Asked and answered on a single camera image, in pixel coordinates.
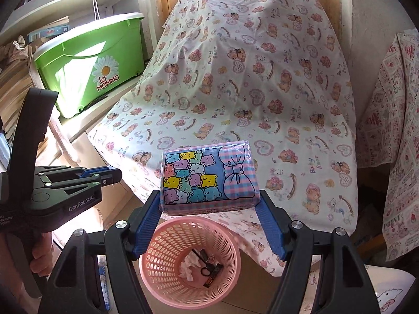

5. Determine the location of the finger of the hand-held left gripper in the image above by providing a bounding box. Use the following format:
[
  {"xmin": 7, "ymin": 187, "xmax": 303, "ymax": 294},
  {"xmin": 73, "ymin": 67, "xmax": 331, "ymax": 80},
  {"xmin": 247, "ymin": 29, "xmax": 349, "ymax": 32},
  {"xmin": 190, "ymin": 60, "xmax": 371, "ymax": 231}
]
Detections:
[
  {"xmin": 36, "ymin": 166, "xmax": 112, "ymax": 179},
  {"xmin": 39, "ymin": 169, "xmax": 123, "ymax": 201}
]

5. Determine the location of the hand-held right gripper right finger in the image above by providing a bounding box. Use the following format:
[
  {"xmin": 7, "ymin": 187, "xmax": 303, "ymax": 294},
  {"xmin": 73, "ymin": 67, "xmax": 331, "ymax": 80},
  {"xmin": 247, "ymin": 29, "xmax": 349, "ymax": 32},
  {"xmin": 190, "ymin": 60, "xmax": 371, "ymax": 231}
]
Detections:
[{"xmin": 253, "ymin": 190, "xmax": 382, "ymax": 314}]

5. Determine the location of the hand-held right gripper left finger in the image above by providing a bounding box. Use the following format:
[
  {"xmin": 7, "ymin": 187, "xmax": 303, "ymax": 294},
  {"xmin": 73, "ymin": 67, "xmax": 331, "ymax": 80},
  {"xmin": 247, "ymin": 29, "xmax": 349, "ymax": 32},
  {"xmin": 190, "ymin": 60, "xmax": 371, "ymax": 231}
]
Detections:
[{"xmin": 37, "ymin": 188, "xmax": 164, "ymax": 314}]

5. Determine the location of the pink plastic mesh basket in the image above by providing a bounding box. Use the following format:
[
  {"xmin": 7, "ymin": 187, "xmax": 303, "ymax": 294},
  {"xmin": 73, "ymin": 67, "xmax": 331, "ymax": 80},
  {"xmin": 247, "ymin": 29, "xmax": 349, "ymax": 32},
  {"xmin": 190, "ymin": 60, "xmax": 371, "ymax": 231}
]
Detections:
[{"xmin": 139, "ymin": 216, "xmax": 241, "ymax": 303}]

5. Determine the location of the white tissue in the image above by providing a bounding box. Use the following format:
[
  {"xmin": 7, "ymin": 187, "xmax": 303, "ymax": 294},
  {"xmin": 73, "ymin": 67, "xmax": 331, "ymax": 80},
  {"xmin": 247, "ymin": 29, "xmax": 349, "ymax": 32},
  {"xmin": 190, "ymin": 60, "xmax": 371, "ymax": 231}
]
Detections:
[{"xmin": 178, "ymin": 253, "xmax": 205, "ymax": 282}]

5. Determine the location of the colourful bear tissue pack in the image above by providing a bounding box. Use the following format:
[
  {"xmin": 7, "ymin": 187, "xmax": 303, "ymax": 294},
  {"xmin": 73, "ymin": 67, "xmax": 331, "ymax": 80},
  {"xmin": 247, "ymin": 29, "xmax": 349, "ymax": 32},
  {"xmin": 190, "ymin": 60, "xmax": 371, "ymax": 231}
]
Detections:
[{"xmin": 159, "ymin": 141, "xmax": 262, "ymax": 216}]

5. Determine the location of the black plastic spoon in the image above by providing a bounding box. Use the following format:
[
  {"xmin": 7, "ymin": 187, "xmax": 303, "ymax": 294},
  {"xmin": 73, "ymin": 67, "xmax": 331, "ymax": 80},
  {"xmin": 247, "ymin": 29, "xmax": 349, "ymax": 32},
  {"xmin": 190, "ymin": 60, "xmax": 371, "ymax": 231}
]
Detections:
[{"xmin": 199, "ymin": 258, "xmax": 214, "ymax": 277}]

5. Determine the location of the dark snack wrapper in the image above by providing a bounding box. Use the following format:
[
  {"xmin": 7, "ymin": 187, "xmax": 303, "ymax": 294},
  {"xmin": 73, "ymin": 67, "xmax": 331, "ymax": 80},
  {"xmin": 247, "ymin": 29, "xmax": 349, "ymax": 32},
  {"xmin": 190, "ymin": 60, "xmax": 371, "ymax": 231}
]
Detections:
[{"xmin": 205, "ymin": 263, "xmax": 223, "ymax": 288}]

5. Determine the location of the person's left hand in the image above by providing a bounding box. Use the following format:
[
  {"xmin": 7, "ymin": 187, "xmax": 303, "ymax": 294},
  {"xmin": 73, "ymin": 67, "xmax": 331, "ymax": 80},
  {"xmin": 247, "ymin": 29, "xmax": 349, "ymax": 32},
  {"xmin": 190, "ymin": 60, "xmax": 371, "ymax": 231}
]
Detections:
[{"xmin": 29, "ymin": 234, "xmax": 54, "ymax": 277}]

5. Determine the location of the green plastic storage bin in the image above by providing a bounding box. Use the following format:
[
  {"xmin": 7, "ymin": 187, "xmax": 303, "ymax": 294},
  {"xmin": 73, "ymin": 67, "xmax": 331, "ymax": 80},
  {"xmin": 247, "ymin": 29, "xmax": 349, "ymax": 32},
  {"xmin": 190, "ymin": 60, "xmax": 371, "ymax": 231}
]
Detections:
[{"xmin": 34, "ymin": 12, "xmax": 145, "ymax": 119}]

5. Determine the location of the bear printed cloth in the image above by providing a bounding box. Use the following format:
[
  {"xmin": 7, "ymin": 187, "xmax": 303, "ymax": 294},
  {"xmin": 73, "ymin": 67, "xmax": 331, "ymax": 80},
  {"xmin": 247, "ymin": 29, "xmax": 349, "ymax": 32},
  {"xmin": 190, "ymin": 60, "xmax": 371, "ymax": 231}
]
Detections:
[{"xmin": 88, "ymin": 0, "xmax": 359, "ymax": 277}]

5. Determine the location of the beige crumpled cloth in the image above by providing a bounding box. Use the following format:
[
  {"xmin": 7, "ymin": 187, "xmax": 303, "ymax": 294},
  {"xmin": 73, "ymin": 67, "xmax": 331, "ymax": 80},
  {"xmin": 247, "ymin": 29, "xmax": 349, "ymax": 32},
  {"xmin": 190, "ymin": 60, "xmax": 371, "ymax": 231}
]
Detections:
[{"xmin": 0, "ymin": 36, "xmax": 33, "ymax": 69}]

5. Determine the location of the blue book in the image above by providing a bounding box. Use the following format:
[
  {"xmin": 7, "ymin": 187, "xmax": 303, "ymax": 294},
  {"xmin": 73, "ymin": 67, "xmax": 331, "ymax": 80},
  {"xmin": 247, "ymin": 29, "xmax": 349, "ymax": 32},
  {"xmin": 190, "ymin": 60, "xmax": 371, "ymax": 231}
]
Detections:
[{"xmin": 28, "ymin": 23, "xmax": 70, "ymax": 41}]

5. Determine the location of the pink red printed cloth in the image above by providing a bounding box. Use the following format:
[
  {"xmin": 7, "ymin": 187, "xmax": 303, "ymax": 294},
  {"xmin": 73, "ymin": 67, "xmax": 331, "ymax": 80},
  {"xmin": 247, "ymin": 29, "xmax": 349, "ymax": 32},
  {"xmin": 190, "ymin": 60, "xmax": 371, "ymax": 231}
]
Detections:
[{"xmin": 357, "ymin": 29, "xmax": 419, "ymax": 262}]

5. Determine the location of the white shelf unit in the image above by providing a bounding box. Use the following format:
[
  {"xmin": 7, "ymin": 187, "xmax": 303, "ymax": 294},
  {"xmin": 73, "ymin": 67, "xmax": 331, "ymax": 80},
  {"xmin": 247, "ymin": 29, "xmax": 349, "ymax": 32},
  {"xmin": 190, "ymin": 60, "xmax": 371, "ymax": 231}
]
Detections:
[{"xmin": 0, "ymin": 0, "xmax": 159, "ymax": 144}]

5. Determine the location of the white cabinet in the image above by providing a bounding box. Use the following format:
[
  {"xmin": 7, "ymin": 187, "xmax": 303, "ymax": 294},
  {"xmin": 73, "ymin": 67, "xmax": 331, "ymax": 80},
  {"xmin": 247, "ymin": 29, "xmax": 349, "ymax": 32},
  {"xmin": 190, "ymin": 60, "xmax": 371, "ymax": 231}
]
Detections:
[{"xmin": 340, "ymin": 0, "xmax": 419, "ymax": 118}]

